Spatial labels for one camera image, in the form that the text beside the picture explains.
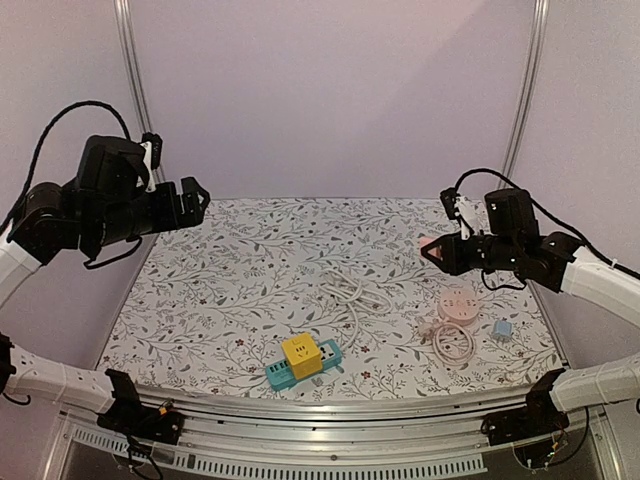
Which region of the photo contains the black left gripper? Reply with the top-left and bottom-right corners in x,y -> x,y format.
87,175 -> 211,248

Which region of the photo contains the pink cube charger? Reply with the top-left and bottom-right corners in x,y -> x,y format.
419,237 -> 442,254

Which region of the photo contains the round pink socket hub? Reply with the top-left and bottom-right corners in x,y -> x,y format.
437,288 -> 480,327

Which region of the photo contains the light blue cube charger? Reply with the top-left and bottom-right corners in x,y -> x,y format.
491,320 -> 513,342

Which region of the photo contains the yellow cube socket adapter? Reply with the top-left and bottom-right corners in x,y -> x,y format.
281,332 -> 323,380

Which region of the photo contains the teal power strip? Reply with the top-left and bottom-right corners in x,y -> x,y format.
265,339 -> 343,392

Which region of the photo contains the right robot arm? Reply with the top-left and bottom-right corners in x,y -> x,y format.
420,180 -> 639,436

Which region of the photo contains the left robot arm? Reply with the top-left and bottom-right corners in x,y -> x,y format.
1,100 -> 210,434

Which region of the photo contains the floral patterned table mat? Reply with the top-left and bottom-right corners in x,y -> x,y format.
100,198 -> 563,402

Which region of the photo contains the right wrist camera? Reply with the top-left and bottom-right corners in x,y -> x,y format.
440,187 -> 481,240

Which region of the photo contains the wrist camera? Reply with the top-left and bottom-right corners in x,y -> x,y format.
440,187 -> 481,240
140,132 -> 163,193

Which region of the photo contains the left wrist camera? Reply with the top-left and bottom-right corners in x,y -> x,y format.
140,132 -> 163,193

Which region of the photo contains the white power strip cable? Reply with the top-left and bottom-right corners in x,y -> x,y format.
319,269 -> 394,351

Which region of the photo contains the aluminium front rail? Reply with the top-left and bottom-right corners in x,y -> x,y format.
39,384 -> 626,480

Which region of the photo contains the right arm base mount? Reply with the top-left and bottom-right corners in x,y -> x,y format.
480,406 -> 570,446

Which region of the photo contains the left aluminium frame post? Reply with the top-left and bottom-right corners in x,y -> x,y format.
112,0 -> 166,184

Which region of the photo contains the aluminium frame post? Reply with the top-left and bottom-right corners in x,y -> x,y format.
502,0 -> 550,179
112,0 -> 166,184

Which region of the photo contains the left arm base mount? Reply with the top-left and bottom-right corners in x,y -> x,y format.
97,400 -> 186,445

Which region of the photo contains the right aluminium frame post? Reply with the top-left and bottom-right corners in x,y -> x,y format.
502,0 -> 550,179

